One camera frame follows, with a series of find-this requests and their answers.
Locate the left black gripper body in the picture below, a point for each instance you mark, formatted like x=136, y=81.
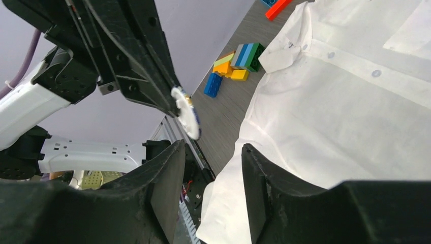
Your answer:
x=85, y=56

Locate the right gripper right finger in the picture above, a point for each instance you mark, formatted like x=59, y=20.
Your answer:
x=283, y=208

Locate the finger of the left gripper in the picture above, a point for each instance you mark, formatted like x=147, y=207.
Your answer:
x=136, y=30

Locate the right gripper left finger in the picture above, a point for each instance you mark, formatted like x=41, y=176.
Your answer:
x=139, y=207

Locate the white shirt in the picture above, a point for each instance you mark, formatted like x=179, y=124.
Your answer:
x=345, y=95

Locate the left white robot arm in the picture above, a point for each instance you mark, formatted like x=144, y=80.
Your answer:
x=36, y=126

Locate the blue toy brick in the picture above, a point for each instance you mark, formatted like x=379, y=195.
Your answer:
x=213, y=85

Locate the toy brick pile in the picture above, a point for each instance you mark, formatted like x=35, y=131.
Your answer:
x=237, y=64

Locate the red toy brick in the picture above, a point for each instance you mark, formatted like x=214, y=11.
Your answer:
x=275, y=8

